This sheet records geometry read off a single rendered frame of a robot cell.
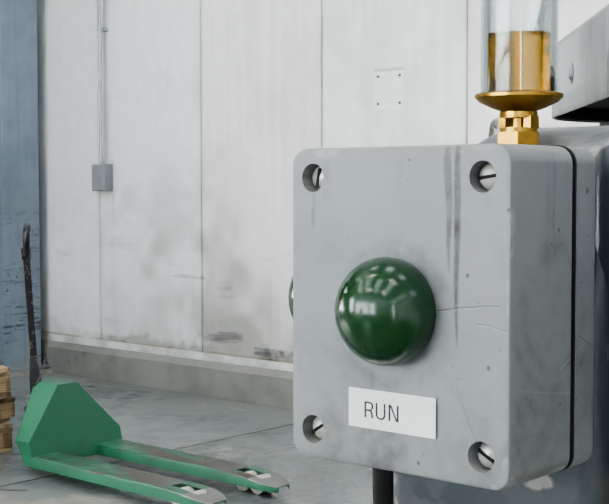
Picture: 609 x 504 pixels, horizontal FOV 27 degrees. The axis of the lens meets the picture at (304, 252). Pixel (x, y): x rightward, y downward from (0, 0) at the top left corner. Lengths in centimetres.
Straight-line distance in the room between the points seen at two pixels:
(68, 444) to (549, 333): 574
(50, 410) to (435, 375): 570
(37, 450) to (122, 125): 315
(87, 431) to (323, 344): 578
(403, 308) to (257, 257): 727
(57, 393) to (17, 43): 357
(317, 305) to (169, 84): 781
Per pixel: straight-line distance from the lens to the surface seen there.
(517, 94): 41
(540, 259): 34
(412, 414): 34
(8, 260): 891
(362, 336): 33
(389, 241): 34
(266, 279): 756
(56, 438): 602
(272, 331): 755
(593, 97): 73
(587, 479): 37
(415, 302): 33
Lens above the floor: 132
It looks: 3 degrees down
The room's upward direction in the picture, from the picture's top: straight up
